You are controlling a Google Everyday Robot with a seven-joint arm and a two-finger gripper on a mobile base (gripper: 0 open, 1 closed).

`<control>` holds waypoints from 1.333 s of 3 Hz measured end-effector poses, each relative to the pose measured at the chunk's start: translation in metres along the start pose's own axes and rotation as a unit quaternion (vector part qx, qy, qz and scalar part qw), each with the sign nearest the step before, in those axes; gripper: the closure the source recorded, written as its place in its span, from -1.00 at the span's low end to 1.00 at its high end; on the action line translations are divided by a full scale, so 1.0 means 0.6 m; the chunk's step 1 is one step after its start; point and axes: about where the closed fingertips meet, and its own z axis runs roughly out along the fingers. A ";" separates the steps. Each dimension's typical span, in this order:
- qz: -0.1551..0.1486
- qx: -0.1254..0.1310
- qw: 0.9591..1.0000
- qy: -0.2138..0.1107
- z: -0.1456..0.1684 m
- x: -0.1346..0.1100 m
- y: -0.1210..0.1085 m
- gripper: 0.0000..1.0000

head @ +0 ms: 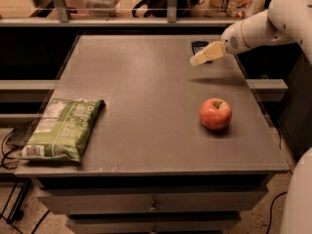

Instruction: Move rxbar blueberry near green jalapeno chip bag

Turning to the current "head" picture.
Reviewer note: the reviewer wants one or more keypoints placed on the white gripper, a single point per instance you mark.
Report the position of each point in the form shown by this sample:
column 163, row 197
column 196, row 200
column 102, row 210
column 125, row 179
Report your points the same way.
column 231, row 39

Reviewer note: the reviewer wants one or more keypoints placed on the blue rxbar blueberry bar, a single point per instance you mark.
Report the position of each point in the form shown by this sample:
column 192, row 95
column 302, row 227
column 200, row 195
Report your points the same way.
column 198, row 46

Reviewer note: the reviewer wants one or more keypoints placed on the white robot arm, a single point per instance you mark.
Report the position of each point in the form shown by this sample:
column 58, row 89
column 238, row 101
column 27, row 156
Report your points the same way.
column 284, row 22

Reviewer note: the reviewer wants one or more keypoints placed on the black bag on shelf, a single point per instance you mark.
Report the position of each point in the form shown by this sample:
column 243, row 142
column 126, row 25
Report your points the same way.
column 159, row 8

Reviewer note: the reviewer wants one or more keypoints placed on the green jalapeno chip bag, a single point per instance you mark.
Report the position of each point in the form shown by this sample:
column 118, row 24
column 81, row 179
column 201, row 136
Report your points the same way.
column 63, row 131

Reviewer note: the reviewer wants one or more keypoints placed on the red apple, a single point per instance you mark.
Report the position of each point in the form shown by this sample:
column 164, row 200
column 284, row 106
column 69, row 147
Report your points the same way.
column 215, row 113

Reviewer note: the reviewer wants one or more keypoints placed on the clear plastic container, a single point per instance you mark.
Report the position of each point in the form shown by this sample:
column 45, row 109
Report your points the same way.
column 102, row 8

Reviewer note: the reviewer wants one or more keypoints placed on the grey drawer cabinet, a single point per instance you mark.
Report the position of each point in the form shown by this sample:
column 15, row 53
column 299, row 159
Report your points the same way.
column 151, row 166

